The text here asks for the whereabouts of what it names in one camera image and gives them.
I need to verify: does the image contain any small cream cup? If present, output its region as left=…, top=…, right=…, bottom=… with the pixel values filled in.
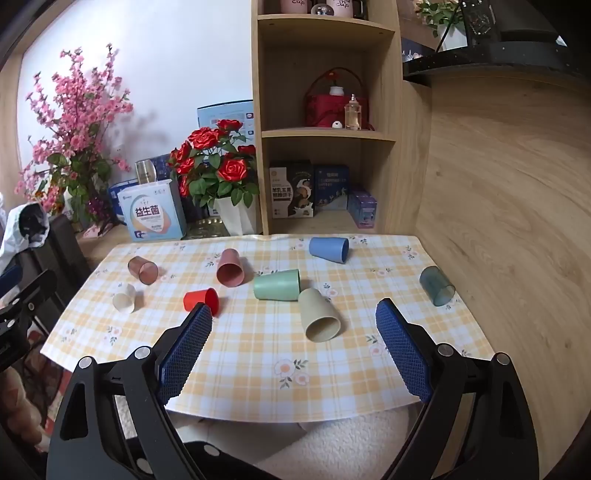
left=112, top=283, right=137, bottom=315

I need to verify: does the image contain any black chair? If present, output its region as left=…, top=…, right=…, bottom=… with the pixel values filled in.
left=18, top=214, right=93, bottom=335

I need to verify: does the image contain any red gift basket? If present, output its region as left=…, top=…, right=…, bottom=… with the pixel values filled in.
left=304, top=68, right=370, bottom=130

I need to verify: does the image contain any red cup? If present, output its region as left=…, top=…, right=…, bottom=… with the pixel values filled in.
left=183, top=287, right=220, bottom=317

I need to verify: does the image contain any dark snack box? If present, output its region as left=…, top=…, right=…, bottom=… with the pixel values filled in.
left=269, top=160, right=315, bottom=219

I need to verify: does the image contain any white and blue carton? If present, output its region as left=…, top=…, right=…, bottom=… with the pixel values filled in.
left=116, top=181, right=187, bottom=243

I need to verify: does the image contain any brown transparent cup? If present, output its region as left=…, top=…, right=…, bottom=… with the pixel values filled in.
left=127, top=256, right=159, bottom=285

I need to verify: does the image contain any small purple box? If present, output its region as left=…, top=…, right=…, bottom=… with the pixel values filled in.
left=347, top=187, right=378, bottom=229

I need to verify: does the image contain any dark blue box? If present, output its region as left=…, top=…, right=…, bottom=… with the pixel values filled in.
left=152, top=152, right=178, bottom=184

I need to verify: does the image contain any white and black cloth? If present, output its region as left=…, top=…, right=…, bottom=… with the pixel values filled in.
left=0, top=200, right=51, bottom=273

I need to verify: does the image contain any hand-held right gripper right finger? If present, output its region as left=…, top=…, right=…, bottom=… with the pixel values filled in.
left=375, top=298, right=541, bottom=480

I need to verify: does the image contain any dark teal transparent cup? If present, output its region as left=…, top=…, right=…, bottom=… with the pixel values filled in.
left=419, top=266, right=456, bottom=308

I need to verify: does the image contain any white and blue flat box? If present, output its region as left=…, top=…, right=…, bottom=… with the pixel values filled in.
left=197, top=100, right=256, bottom=144

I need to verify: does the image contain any blue starry box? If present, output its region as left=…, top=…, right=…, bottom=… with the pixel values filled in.
left=314, top=165, right=350, bottom=212

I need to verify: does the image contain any glass perfume bottle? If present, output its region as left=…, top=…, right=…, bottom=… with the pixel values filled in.
left=344, top=93, right=363, bottom=131

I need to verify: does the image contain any green potted plant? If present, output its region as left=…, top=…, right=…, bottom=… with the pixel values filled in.
left=414, top=0, right=466, bottom=38

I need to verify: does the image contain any white faceted vase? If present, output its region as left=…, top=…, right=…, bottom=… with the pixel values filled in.
left=213, top=191, right=258, bottom=237

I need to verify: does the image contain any beige cup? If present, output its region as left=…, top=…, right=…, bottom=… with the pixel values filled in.
left=298, top=288, right=343, bottom=343

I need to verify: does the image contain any steel tumbler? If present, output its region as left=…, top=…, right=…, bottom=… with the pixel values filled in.
left=135, top=160, right=157, bottom=186

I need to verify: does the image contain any brown patterned cloth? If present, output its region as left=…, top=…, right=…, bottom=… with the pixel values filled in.
left=0, top=355, right=63, bottom=457

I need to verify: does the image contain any wooden shelf unit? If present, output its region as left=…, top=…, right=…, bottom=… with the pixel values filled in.
left=250, top=0, right=433, bottom=237

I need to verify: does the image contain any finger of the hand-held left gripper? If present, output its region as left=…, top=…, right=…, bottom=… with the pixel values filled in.
left=0, top=268, right=58, bottom=372

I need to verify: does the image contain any green cup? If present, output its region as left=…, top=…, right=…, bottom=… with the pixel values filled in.
left=253, top=270, right=302, bottom=302

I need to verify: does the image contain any pink cup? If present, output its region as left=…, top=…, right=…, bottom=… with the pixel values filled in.
left=216, top=248, right=245, bottom=287

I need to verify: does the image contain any pink blossom plant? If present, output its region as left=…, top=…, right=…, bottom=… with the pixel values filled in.
left=14, top=44, right=134, bottom=229

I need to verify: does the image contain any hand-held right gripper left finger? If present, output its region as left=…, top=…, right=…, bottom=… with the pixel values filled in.
left=46, top=302, right=213, bottom=480

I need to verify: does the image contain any blue cup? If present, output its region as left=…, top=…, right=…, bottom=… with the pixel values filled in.
left=308, top=237, right=350, bottom=264

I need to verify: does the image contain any yellow checkered floral tablecloth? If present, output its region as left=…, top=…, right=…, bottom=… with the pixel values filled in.
left=40, top=234, right=491, bottom=423

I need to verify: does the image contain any red rose bouquet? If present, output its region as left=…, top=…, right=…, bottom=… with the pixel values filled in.
left=167, top=119, right=260, bottom=208

